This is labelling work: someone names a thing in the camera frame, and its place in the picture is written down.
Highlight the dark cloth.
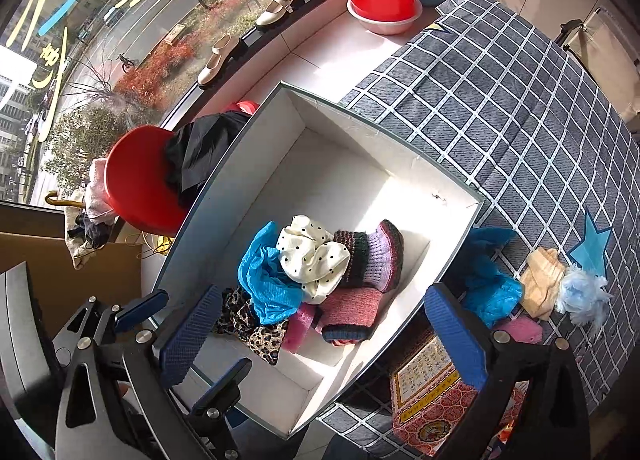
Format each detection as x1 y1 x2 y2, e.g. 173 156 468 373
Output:
75 212 111 248

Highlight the cream printed cloth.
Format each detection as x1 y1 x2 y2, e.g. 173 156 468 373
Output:
62 200 101 271

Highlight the white polka dot scrunchie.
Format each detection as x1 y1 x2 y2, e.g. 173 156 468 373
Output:
276 215 352 305

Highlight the white cardboard box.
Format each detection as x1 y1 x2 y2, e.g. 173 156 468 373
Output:
150 81 486 438

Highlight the red basin with black clothes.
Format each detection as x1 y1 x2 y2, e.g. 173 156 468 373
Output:
106 125 193 235

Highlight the light blue feather puff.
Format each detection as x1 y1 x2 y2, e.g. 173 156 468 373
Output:
555 265 613 328

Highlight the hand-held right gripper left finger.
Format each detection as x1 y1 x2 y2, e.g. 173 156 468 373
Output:
54 284 224 460

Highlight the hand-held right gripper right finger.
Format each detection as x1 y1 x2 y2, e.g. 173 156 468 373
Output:
424 283 592 460

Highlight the blue shoe cover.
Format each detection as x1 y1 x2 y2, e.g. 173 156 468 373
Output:
460 227 525 328
237 221 306 325

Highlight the grey checked tablecloth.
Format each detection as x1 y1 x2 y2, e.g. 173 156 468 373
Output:
320 0 640 458

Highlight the white basin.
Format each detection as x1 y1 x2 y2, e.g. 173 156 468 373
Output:
346 0 423 35

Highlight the pink sponge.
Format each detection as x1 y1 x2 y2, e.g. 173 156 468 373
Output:
495 316 545 346
281 302 326 355

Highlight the pink knitted sock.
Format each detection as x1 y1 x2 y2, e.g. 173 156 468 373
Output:
320 286 383 347

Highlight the leopard print scrunchie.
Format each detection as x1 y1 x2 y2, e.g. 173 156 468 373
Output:
212 287 291 366

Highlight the wooden umbrella handle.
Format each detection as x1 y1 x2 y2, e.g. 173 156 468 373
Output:
44 191 88 211

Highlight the yellow blue window sticker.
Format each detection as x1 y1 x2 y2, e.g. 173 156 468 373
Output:
0 0 166 141

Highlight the beige sock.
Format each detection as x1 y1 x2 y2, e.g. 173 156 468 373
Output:
519 247 568 319

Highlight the cream heeled shoe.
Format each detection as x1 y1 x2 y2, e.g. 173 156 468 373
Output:
255 0 306 29
196 34 248 88

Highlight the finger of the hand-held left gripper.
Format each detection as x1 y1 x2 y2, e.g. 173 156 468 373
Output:
52 289 170 376
187 359 253 460

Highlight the purple knitted sock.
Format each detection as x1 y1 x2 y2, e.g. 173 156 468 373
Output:
332 219 405 293

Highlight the yellow cord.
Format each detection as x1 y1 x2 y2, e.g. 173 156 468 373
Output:
125 232 173 261

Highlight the brown cardboard box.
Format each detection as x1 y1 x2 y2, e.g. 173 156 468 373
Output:
0 232 156 348

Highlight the pink white cloth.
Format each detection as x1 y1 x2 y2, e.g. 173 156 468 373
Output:
87 160 118 218

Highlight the beige folding chair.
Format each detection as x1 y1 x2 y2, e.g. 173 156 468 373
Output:
555 7 640 123

